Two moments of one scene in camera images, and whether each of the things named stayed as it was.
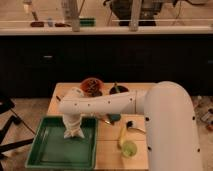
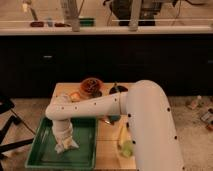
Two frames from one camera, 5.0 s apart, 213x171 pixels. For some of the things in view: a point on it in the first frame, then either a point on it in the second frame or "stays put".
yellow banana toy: x=122 y=135 stays put
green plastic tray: x=50 y=150 stays put
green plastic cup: x=129 y=149 stays put
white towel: x=73 y=132 to x=67 y=143
